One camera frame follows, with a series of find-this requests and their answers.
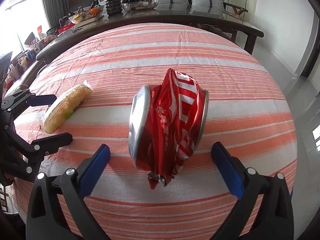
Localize fruit tray with orange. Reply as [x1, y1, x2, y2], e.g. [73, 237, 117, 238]
[68, 5, 104, 28]

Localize scissors on coffee table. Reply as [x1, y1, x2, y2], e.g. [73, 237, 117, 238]
[72, 27, 83, 33]

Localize red bag on table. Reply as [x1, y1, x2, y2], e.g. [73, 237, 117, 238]
[57, 23, 74, 34]

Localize glass bowl of grapes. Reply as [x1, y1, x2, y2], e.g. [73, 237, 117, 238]
[121, 0, 159, 12]

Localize striped orange white tablecloth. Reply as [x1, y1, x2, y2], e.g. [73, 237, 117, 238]
[12, 23, 297, 239]

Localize side shelf with small items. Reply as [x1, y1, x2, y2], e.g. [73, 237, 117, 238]
[4, 32, 57, 89]

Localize cream snack packet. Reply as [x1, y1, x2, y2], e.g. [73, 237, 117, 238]
[40, 80, 93, 134]

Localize crushed red soda can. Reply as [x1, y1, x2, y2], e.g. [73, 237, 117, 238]
[129, 68, 209, 189]

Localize dark wooden coffee table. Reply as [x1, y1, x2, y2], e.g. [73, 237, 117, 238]
[36, 4, 264, 63]

